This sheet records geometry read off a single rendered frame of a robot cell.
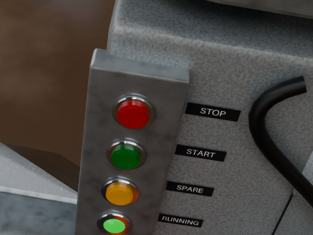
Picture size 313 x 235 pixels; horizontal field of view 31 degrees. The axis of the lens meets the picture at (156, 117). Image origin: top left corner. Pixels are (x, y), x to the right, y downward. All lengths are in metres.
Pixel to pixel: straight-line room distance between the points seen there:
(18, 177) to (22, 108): 1.40
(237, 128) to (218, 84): 0.05
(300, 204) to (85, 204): 0.22
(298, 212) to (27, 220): 0.44
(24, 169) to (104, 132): 0.81
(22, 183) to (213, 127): 0.81
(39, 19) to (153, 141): 2.77
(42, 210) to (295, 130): 0.48
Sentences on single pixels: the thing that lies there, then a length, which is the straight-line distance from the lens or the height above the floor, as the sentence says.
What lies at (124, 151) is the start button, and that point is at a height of 1.43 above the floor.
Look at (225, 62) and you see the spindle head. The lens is 0.45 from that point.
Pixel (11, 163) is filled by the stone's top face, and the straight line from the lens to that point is 1.30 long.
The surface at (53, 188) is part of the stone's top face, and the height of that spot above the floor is 0.82.
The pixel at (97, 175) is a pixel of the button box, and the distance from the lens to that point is 0.52.
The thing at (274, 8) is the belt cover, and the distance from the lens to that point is 0.43.
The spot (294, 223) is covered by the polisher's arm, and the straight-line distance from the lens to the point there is 0.62.
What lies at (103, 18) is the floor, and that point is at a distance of 3.28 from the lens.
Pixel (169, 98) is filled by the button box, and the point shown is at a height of 1.49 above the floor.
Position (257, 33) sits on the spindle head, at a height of 1.54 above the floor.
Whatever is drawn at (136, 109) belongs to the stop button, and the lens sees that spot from 0.45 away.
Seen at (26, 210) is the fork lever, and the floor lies 1.09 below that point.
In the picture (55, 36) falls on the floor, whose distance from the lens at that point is 3.11.
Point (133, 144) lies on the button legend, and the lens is 0.49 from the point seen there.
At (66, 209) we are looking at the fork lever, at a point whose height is 1.10.
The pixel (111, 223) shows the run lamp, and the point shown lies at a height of 1.33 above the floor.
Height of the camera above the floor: 1.78
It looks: 42 degrees down
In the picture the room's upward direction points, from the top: 12 degrees clockwise
